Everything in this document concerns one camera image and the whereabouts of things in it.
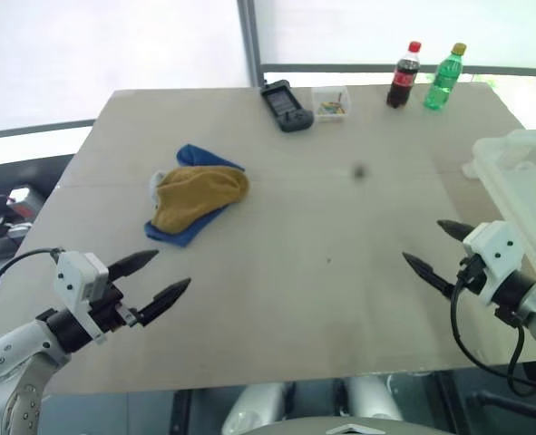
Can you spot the black handheld phone controller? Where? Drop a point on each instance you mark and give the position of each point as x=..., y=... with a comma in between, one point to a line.
x=279, y=102

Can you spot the cola bottle with red cap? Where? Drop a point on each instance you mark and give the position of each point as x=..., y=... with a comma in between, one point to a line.
x=401, y=81

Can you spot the short grey window rail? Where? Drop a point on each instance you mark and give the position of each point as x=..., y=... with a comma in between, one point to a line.
x=32, y=129

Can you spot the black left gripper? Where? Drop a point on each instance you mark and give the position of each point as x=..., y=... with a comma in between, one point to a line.
x=109, y=312

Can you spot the grey robot torso panel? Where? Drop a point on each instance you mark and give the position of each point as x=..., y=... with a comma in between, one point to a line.
x=349, y=428

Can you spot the light grey sock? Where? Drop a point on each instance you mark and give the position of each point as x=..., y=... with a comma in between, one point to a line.
x=155, y=183

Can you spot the red and white device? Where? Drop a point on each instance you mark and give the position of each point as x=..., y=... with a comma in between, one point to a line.
x=22, y=208

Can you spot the grey window frame post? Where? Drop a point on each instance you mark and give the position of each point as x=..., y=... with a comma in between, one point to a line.
x=251, y=41

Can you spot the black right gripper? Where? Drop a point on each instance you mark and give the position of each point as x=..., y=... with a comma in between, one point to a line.
x=472, y=274

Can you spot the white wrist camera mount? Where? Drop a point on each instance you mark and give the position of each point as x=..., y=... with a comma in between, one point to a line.
x=499, y=254
x=75, y=276

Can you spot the long grey window rail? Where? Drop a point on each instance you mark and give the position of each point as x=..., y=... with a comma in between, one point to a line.
x=363, y=69

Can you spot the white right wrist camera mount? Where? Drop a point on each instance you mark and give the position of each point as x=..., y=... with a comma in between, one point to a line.
x=499, y=254

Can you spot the mustard yellow sock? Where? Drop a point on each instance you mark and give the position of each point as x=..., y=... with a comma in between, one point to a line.
x=195, y=195

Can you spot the blue cloth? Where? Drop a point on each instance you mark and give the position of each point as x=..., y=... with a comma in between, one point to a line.
x=204, y=156

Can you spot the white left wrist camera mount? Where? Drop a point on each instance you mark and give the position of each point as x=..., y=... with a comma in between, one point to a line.
x=75, y=276

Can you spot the white plastic bin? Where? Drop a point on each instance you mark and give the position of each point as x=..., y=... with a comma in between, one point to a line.
x=521, y=181

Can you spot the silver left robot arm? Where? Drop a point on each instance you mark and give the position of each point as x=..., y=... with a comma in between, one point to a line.
x=4, y=358

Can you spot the silver rounded robot leg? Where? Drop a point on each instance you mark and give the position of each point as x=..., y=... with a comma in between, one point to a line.
x=372, y=399
x=254, y=408

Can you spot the green bottle with yellow cap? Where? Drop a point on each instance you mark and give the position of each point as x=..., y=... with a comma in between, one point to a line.
x=442, y=84

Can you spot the clear box of coloured clips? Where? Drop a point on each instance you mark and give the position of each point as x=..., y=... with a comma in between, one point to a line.
x=331, y=106

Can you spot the dark side furniture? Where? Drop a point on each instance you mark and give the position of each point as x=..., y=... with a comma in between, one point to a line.
x=32, y=170

